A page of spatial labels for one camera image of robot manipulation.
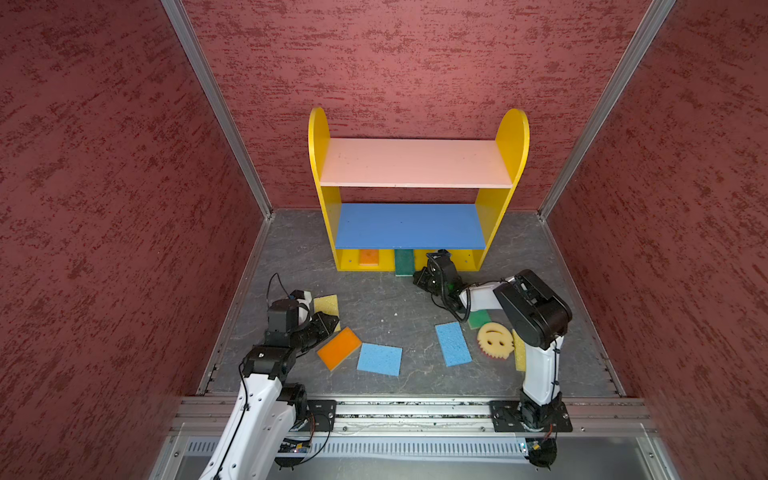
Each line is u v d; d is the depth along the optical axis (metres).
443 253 0.95
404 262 1.02
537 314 0.55
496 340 0.83
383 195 1.21
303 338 0.66
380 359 0.83
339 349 0.85
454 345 0.85
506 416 0.74
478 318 0.90
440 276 0.78
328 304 0.93
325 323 0.70
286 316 0.60
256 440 0.46
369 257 1.03
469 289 0.71
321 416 0.72
